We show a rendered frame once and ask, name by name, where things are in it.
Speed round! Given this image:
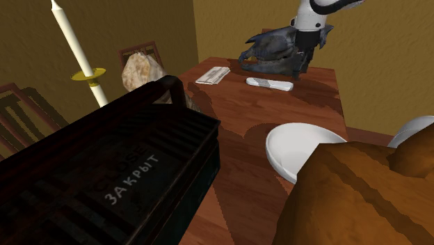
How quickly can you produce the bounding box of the dark grey animal skull figure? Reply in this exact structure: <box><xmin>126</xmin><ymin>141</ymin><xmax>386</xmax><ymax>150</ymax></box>
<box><xmin>238</xmin><ymin>24</ymin><xmax>335</xmax><ymax>80</ymax></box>

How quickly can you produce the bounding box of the white remote control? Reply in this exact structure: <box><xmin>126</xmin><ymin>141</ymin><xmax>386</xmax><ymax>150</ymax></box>
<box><xmin>246</xmin><ymin>77</ymin><xmax>295</xmax><ymax>92</ymax></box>

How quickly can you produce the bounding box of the brown wooden table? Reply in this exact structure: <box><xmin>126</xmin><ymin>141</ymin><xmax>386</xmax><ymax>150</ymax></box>
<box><xmin>177</xmin><ymin>56</ymin><xmax>348</xmax><ymax>245</ymax></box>

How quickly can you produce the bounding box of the folded white newspaper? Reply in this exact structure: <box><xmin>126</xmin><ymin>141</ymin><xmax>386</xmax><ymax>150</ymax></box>
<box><xmin>195</xmin><ymin>65</ymin><xmax>232</xmax><ymax>86</ymax></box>

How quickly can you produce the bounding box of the white bowl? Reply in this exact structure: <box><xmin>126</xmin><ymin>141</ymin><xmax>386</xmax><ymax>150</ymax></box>
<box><xmin>265</xmin><ymin>122</ymin><xmax>348</xmax><ymax>185</ymax></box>

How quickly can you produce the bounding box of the dark red wooden chair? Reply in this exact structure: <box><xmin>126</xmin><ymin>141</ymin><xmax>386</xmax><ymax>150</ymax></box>
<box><xmin>0</xmin><ymin>81</ymin><xmax>70</xmax><ymax>161</ymax></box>
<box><xmin>117</xmin><ymin>40</ymin><xmax>164</xmax><ymax>73</ymax></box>

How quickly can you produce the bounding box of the brown wood-patterned robot stand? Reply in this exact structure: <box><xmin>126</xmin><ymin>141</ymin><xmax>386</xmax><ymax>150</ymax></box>
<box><xmin>272</xmin><ymin>123</ymin><xmax>434</xmax><ymax>245</ymax></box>

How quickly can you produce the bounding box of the beige rough stone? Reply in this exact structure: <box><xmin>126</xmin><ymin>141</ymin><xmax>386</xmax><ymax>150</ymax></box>
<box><xmin>120</xmin><ymin>51</ymin><xmax>168</xmax><ymax>93</ymax></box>

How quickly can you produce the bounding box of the white candle with yellow holder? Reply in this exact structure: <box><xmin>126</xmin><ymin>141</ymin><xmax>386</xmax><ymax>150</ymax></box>
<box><xmin>49</xmin><ymin>0</ymin><xmax>110</xmax><ymax>108</ymax></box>

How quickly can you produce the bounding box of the black slatted crate with lettering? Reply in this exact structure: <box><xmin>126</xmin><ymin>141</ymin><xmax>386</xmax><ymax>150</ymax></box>
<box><xmin>0</xmin><ymin>74</ymin><xmax>222</xmax><ymax>245</ymax></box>

